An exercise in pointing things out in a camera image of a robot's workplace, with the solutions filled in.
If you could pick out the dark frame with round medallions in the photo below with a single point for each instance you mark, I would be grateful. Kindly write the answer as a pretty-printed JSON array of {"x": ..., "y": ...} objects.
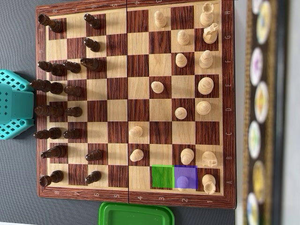
[{"x": 262, "y": 117}]

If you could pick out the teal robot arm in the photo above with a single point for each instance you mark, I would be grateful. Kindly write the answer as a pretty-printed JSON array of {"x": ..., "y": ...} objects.
[{"x": 14, "y": 105}]

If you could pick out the dark wooden bishop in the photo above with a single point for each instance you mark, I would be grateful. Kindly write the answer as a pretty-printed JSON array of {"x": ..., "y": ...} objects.
[
  {"x": 51, "y": 68},
  {"x": 48, "y": 133}
]

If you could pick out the light wooden knight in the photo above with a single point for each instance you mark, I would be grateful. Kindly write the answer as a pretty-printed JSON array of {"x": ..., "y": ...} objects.
[
  {"x": 210, "y": 34},
  {"x": 209, "y": 159}
]

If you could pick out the dark wooden knight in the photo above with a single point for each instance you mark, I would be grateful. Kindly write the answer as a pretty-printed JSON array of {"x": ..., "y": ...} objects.
[
  {"x": 55, "y": 152},
  {"x": 92, "y": 64}
]

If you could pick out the light wooden rook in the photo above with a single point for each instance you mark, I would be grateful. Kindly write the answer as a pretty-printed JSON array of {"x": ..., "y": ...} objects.
[
  {"x": 208, "y": 184},
  {"x": 207, "y": 16}
]

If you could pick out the dark wooden pawn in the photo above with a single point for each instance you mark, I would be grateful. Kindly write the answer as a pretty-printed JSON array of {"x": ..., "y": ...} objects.
[
  {"x": 71, "y": 134},
  {"x": 72, "y": 67},
  {"x": 73, "y": 91},
  {"x": 94, "y": 155},
  {"x": 92, "y": 45},
  {"x": 73, "y": 112},
  {"x": 93, "y": 21},
  {"x": 93, "y": 177}
]

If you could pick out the dark wooden queen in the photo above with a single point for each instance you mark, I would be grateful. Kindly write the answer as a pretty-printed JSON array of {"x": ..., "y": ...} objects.
[{"x": 48, "y": 110}]

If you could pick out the green plastic container lid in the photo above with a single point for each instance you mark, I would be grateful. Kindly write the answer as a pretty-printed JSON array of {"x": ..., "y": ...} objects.
[{"x": 136, "y": 214}]

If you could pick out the dark wooden king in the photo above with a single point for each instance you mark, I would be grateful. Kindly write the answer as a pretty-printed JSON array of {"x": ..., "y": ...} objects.
[{"x": 46, "y": 86}]

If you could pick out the dark wooden rook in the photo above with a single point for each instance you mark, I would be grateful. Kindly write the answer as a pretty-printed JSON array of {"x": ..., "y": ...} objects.
[
  {"x": 52, "y": 23},
  {"x": 52, "y": 178}
]

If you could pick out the light wooden bishop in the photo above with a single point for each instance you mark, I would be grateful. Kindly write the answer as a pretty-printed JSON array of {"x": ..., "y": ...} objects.
[
  {"x": 206, "y": 59},
  {"x": 187, "y": 156}
]

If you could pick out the wooden folding chess board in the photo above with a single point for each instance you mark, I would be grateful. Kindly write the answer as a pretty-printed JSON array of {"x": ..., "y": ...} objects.
[{"x": 138, "y": 112}]

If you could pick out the light wooden pawn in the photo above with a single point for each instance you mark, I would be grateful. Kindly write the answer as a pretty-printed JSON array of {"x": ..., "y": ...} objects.
[
  {"x": 160, "y": 19},
  {"x": 181, "y": 60},
  {"x": 157, "y": 87},
  {"x": 182, "y": 183},
  {"x": 183, "y": 38},
  {"x": 136, "y": 155},
  {"x": 180, "y": 113},
  {"x": 136, "y": 132}
]

